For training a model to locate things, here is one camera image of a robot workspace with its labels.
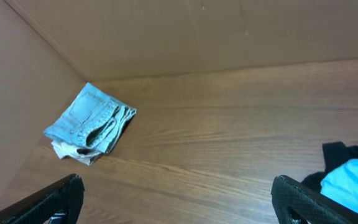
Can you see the light blue denim shorts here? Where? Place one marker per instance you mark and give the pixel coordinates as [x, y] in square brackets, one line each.
[94, 120]

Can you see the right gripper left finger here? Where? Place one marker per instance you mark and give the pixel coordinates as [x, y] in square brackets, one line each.
[60, 202]

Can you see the black garment under pile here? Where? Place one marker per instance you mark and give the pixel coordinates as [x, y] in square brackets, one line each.
[335, 154]

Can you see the light blue printed t-shirt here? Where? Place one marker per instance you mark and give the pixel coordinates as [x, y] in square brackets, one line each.
[341, 185]

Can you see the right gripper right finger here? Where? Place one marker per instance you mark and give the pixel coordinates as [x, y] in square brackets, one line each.
[295, 203]

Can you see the folded beige shorts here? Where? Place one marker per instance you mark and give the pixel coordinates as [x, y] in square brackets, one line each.
[85, 156]

